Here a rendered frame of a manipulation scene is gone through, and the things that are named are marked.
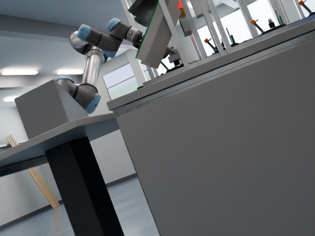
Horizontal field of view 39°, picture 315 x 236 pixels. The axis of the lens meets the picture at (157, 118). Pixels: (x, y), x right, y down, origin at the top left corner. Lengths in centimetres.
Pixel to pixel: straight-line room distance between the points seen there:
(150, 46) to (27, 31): 703
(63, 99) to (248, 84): 95
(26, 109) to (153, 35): 76
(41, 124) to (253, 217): 111
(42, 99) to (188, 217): 97
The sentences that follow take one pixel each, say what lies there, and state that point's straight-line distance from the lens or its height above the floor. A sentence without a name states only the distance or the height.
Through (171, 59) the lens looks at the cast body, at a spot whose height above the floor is 104.
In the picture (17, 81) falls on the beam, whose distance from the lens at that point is 1251.
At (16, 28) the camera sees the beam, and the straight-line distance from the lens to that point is 854.
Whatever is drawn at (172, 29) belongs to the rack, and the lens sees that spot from 175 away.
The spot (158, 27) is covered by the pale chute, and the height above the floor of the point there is 109.
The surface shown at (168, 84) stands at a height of 84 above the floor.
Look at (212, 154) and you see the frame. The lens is 149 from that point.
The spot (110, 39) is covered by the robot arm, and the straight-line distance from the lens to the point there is 230.
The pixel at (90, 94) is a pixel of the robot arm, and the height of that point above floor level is 104.
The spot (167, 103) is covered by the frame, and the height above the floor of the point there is 78.
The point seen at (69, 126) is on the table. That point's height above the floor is 84.
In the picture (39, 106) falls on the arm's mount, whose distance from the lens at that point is 217.
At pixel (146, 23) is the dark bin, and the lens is 206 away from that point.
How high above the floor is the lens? 66
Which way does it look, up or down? 3 degrees up
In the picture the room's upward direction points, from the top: 21 degrees counter-clockwise
